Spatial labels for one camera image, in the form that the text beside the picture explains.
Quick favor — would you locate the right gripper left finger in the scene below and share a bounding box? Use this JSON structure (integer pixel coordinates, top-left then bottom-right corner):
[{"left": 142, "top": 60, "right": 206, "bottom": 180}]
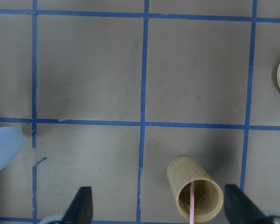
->
[{"left": 63, "top": 186, "right": 93, "bottom": 224}]

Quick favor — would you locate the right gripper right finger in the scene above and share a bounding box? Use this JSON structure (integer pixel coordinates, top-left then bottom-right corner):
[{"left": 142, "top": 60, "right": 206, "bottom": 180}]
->
[{"left": 224, "top": 184, "right": 271, "bottom": 224}]

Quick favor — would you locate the bamboo cylinder holder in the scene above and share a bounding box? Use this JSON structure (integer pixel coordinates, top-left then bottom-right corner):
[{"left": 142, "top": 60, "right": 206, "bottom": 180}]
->
[{"left": 167, "top": 156, "right": 223, "bottom": 223}]

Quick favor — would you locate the light blue plastic cup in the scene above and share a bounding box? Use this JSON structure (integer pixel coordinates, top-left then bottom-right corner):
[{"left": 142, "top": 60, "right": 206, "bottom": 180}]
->
[{"left": 0, "top": 127, "right": 24, "bottom": 171}]

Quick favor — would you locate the pink chopstick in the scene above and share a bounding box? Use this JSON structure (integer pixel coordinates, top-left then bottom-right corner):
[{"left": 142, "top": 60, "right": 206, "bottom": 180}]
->
[{"left": 189, "top": 182, "right": 195, "bottom": 224}]

